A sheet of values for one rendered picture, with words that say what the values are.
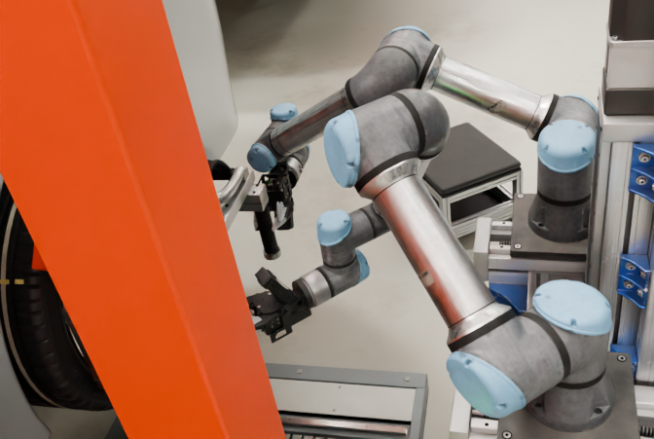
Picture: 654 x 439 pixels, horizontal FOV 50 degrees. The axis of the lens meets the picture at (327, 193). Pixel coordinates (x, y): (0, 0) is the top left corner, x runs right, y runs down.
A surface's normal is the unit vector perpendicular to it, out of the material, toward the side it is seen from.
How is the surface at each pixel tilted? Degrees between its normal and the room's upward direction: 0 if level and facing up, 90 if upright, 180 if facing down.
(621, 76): 90
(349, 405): 0
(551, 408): 72
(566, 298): 7
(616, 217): 90
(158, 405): 90
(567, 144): 7
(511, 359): 36
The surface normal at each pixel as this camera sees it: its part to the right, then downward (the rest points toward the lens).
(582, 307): -0.04, -0.86
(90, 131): -0.21, 0.58
